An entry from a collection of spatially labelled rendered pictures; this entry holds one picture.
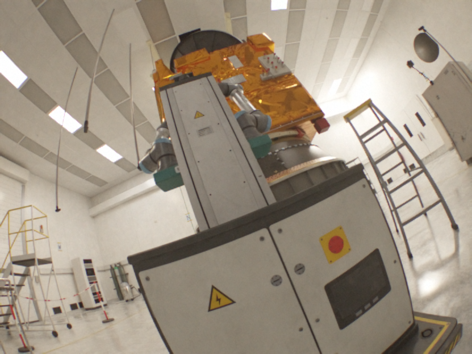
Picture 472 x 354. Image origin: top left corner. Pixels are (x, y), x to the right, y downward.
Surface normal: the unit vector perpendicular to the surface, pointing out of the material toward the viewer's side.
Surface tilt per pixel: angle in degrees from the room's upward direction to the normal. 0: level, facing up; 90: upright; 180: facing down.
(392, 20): 90
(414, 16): 90
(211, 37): 131
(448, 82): 90
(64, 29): 180
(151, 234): 90
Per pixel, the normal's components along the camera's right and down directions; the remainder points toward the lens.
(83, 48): 0.37, 0.87
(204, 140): 0.02, -0.36
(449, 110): -0.92, 0.38
